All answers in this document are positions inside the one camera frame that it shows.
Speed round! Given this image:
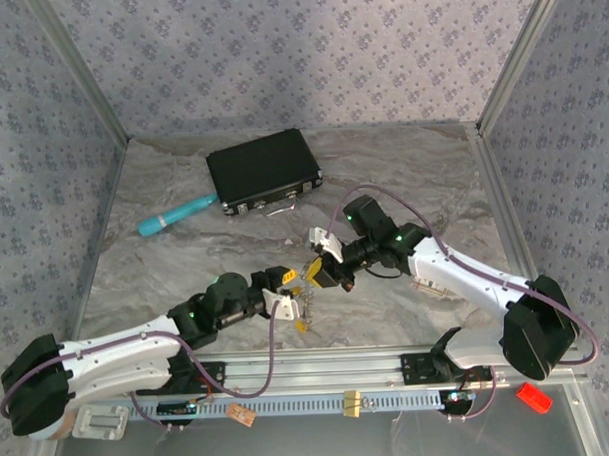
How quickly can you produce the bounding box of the aluminium table edge rail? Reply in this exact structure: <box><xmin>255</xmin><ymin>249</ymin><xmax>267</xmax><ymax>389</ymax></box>
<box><xmin>464</xmin><ymin>116</ymin><xmax>609</xmax><ymax>456</ymax></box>
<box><xmin>10</xmin><ymin>136</ymin><xmax>143</xmax><ymax>456</ymax></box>

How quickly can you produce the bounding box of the grey slotted cable duct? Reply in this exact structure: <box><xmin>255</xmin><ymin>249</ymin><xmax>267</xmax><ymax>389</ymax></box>
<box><xmin>125</xmin><ymin>385</ymin><xmax>450</xmax><ymax>423</ymax></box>

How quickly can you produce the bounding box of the red plastic block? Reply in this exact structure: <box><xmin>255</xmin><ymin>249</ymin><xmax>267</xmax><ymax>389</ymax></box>
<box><xmin>514</xmin><ymin>380</ymin><xmax>555</xmax><ymax>416</ymax></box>

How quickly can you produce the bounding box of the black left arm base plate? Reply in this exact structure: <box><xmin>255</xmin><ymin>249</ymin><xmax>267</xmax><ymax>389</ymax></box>
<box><xmin>196</xmin><ymin>359</ymin><xmax>227</xmax><ymax>394</ymax></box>

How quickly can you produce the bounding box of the grey metal bracket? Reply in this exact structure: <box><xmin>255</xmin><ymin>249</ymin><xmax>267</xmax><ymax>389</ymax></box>
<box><xmin>70</xmin><ymin>403</ymin><xmax>132</xmax><ymax>442</ymax></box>

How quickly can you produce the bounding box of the silver perforated keyring plate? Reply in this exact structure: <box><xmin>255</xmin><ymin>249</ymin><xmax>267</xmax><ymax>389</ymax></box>
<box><xmin>296</xmin><ymin>277</ymin><xmax>320</xmax><ymax>335</ymax></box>

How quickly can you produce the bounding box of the teal cylindrical tube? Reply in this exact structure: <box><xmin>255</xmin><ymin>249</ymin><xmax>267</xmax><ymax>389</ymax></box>
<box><xmin>135</xmin><ymin>192</ymin><xmax>221</xmax><ymax>239</ymax></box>

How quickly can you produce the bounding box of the orange wire connector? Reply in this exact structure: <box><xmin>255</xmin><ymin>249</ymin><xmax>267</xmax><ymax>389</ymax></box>
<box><xmin>228</xmin><ymin>400</ymin><xmax>256</xmax><ymax>429</ymax></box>

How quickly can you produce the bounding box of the black hard case with handle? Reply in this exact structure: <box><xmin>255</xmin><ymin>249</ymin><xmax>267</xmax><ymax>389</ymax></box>
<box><xmin>204</xmin><ymin>127</ymin><xmax>327</xmax><ymax>220</ymax></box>

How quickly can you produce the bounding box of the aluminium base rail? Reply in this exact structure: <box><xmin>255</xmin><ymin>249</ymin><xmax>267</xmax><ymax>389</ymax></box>
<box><xmin>196</xmin><ymin>341</ymin><xmax>511</xmax><ymax>396</ymax></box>

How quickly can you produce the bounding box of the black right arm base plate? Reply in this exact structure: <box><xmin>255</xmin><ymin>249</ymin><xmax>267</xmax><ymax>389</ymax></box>
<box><xmin>399</xmin><ymin>351</ymin><xmax>444</xmax><ymax>386</ymax></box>

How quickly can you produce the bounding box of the tan wire connector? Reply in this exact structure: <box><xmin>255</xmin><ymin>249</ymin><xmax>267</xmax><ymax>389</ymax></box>
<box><xmin>341</xmin><ymin>389</ymin><xmax>365</xmax><ymax>419</ymax></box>

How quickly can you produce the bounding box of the small circuit board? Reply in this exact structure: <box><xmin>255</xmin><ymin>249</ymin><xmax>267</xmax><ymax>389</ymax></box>
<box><xmin>156</xmin><ymin>400</ymin><xmax>200</xmax><ymax>417</ymax></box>
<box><xmin>441</xmin><ymin>389</ymin><xmax>478</xmax><ymax>405</ymax></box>

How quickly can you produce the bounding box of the aluminium upright frame post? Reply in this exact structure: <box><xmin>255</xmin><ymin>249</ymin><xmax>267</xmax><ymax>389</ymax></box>
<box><xmin>471</xmin><ymin>0</ymin><xmax>577</xmax><ymax>136</ymax></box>
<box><xmin>25</xmin><ymin>0</ymin><xmax>131</xmax><ymax>147</ymax></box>

